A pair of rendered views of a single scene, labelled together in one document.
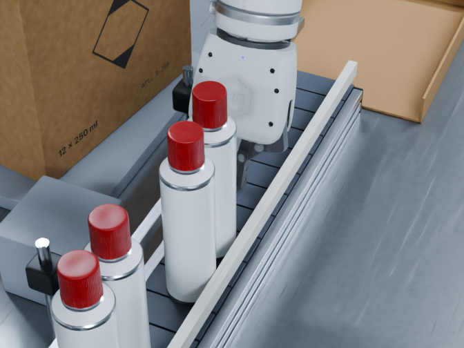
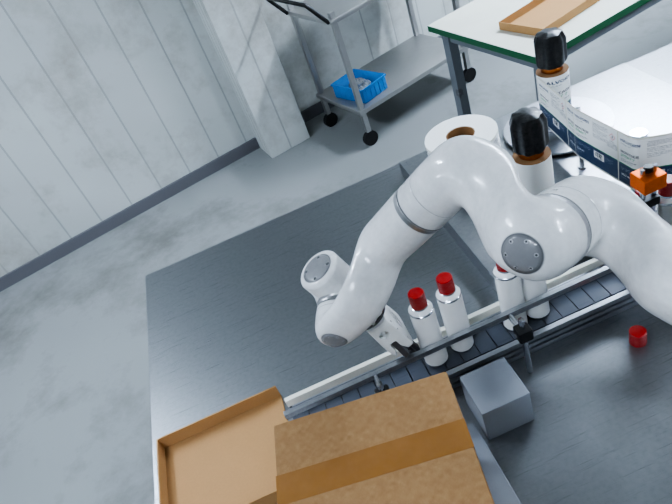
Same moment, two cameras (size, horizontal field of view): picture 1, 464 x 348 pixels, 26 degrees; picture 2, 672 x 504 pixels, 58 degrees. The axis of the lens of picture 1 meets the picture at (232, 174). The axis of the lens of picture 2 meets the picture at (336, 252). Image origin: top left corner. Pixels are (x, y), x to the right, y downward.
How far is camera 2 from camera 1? 147 cm
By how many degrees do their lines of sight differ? 82
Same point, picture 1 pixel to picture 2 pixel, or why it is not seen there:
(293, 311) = not seen: hidden behind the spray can
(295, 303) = not seen: hidden behind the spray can
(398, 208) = (343, 359)
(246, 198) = (401, 372)
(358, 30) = (222, 475)
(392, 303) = not seen: hidden behind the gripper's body
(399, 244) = (362, 344)
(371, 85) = (268, 430)
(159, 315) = (484, 339)
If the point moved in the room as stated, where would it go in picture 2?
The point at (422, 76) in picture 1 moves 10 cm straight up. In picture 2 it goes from (244, 420) to (226, 394)
